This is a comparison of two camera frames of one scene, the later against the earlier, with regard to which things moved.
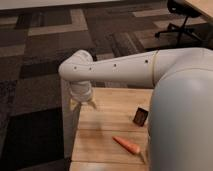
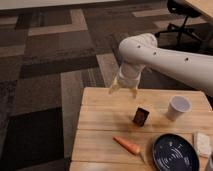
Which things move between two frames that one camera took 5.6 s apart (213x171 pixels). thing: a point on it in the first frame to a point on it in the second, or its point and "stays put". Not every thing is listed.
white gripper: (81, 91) to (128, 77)
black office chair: (183, 8) stays put
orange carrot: (133, 148) stays put
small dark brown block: (140, 116) stays put
